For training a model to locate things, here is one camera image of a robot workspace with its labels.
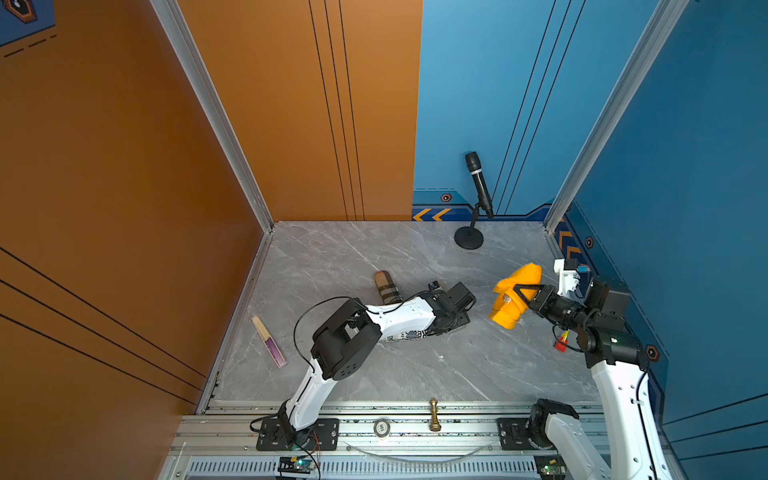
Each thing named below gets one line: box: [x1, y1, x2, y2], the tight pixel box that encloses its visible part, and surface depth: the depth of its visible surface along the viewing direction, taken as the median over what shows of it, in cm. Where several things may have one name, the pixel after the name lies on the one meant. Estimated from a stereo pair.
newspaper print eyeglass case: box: [384, 329, 429, 341], surface depth 89 cm
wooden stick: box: [251, 316, 288, 369], surface depth 91 cm
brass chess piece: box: [429, 397, 442, 432], surface depth 77 cm
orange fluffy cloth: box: [488, 263, 542, 329], surface depth 72 cm
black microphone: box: [465, 151, 494, 219], surface depth 99 cm
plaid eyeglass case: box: [374, 270, 403, 305], surface depth 100 cm
